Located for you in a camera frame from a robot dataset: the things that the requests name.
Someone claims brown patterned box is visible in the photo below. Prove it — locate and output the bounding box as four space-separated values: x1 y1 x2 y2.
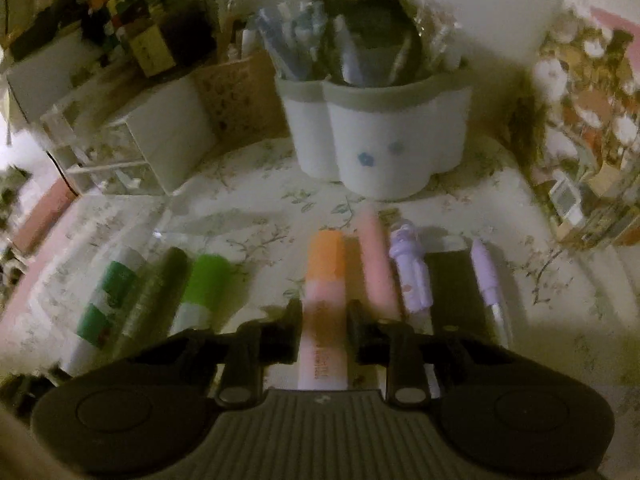
194 56 287 137

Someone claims colourful puzzle cube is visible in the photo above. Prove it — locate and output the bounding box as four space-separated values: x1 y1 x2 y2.
82 0 151 43

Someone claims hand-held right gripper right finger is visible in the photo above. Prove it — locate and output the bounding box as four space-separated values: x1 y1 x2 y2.
349 301 517 407

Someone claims clear acrylic drawer organizer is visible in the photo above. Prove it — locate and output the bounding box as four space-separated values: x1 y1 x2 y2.
39 109 213 197

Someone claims yellow box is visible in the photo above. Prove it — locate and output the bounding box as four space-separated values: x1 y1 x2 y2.
127 24 177 78

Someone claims orange and pink highlighter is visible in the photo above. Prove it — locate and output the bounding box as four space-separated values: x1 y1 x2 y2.
297 230 349 392

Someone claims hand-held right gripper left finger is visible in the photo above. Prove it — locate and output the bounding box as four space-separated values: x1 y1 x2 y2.
117 299 303 408

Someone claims purple character pen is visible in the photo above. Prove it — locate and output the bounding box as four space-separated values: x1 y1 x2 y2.
389 226 434 315

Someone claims purple and clear pen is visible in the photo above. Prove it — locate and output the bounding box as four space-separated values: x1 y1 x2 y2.
470 239 514 347

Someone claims white storage box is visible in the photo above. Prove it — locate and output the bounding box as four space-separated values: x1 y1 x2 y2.
102 76 212 133
5 50 101 117

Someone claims white and green tube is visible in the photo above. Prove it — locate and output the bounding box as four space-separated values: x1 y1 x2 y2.
69 249 148 373

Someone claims white flower-shaped pen holder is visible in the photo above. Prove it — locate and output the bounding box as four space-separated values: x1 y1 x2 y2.
275 60 474 199

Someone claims black rectangular box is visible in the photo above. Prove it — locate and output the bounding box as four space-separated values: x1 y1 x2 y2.
424 249 497 347

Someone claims floral tablecloth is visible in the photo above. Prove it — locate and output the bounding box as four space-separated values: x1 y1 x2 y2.
0 132 640 413

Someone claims bundle of pens in holder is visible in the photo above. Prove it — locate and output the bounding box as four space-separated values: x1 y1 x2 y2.
254 0 462 87

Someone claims pink pen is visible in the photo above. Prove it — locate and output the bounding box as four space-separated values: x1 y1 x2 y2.
356 209 404 322

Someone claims dark green pen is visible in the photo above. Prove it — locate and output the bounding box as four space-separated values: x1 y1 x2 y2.
114 247 190 357

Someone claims pink case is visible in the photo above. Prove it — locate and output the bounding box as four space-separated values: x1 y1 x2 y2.
11 179 77 253

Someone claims green cap highlighter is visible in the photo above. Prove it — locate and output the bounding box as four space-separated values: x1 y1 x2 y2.
169 254 227 337

